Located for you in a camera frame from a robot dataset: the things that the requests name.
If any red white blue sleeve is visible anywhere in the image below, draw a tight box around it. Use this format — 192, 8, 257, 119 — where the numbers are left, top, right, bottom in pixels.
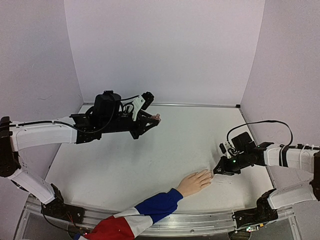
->
73, 188, 183, 240

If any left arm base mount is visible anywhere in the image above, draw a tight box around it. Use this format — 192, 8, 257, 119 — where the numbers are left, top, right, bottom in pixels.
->
41, 183, 85, 224

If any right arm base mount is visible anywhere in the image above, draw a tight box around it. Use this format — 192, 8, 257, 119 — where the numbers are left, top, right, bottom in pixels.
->
232, 188, 279, 229

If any aluminium front rail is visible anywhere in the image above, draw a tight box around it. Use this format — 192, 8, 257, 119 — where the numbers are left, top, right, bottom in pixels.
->
24, 197, 296, 237

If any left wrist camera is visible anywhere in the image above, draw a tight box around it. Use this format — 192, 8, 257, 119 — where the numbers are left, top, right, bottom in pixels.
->
121, 91, 155, 122

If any mannequin hand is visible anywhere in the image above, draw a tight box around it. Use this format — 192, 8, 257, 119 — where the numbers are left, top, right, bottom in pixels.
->
176, 169, 213, 198

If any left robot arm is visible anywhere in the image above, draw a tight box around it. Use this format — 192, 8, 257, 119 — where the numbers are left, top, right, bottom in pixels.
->
0, 90, 161, 219

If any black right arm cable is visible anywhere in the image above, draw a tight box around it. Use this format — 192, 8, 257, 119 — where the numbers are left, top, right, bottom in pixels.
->
226, 120, 293, 146

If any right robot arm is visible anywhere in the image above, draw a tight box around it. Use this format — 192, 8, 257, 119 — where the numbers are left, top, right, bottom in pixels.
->
213, 132, 320, 224

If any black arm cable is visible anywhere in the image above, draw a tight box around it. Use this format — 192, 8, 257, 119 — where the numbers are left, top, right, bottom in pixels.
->
9, 94, 140, 133
226, 120, 293, 146

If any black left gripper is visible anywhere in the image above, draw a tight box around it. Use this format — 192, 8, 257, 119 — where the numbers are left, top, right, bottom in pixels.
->
102, 112, 160, 140

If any red nail polish bottle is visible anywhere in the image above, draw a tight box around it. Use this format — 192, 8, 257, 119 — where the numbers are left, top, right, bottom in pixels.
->
151, 113, 161, 122

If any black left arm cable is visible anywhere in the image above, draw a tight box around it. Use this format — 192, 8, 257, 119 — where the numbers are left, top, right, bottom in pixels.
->
9, 94, 140, 133

